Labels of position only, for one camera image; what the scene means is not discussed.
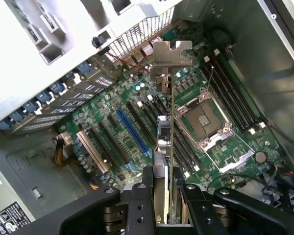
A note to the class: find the grey open PC case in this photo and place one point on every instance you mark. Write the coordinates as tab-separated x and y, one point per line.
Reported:
259	49

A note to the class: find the short black expansion slot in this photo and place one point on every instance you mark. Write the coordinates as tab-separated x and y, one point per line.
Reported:
161	102
112	121

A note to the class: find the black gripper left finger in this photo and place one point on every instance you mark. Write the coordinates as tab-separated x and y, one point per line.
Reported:
139	208

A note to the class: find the thin metal locking lever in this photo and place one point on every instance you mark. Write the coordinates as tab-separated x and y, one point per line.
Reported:
210	78

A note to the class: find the black round connector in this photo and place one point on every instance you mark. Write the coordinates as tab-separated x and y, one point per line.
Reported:
100	40

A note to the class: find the black warning label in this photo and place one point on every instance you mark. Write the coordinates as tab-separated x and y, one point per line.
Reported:
7	220

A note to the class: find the silver coin battery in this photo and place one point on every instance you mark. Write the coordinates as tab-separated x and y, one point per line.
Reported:
261	157

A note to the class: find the white expansion slot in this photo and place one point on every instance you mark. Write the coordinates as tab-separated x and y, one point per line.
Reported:
91	151

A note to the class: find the perforated metal slot cover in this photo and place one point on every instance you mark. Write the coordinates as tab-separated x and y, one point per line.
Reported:
50	119
39	126

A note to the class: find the green motherboard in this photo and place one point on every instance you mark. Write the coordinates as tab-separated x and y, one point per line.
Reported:
117	98

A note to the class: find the blue expansion slot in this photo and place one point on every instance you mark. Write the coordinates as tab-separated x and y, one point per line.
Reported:
132	132

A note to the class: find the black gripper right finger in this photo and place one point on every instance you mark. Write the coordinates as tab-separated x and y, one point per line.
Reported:
198	213

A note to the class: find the silver rear port block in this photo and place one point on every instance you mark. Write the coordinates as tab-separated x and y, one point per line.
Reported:
145	51

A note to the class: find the black RAM slot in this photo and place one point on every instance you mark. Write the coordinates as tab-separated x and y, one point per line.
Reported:
226	98
186	147
183	154
245	86
232	94
181	161
238	90
188	139

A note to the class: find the CPU socket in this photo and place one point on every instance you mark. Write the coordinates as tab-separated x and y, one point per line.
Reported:
202	120

